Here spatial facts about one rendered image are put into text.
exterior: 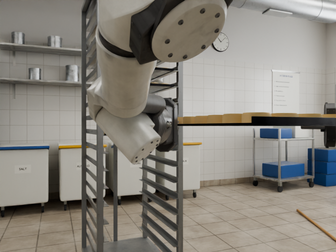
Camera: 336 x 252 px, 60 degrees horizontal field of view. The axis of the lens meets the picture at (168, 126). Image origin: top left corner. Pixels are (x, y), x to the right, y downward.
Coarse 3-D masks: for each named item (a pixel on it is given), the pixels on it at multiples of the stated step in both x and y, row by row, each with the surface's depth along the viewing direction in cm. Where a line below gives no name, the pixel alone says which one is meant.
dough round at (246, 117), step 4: (244, 112) 50; (248, 112) 49; (252, 112) 49; (256, 112) 49; (260, 112) 48; (264, 112) 49; (268, 112) 49; (244, 116) 50; (248, 116) 49; (244, 120) 50; (248, 120) 49
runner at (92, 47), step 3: (93, 39) 174; (93, 42) 174; (90, 45) 185; (93, 45) 178; (90, 48) 185; (93, 48) 184; (87, 51) 197; (90, 51) 192; (87, 54) 200; (90, 54) 200
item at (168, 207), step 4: (144, 188) 218; (144, 192) 216; (148, 192) 209; (148, 196) 204; (152, 196) 201; (156, 196) 194; (152, 200) 194; (156, 200) 193; (160, 200) 188; (160, 204) 184; (164, 204) 182; (168, 204) 176; (164, 208) 175; (168, 208) 175; (172, 208) 171; (176, 208) 166; (172, 212) 167; (176, 212) 166
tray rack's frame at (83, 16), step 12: (84, 0) 188; (84, 12) 203; (84, 24) 203; (84, 36) 203; (84, 48) 203; (84, 60) 203; (84, 72) 203; (84, 84) 203; (84, 96) 203; (84, 108) 203; (84, 120) 203; (84, 132) 203; (84, 144) 203; (84, 156) 203; (84, 168) 203; (84, 180) 203; (84, 192) 203; (84, 204) 203; (84, 216) 203; (84, 228) 203; (84, 240) 203; (120, 240) 215; (132, 240) 215; (144, 240) 215
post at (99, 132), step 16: (96, 0) 147; (96, 16) 147; (96, 64) 148; (96, 128) 148; (96, 144) 148; (96, 160) 148; (96, 176) 148; (96, 192) 148; (96, 208) 148; (96, 224) 148; (96, 240) 148
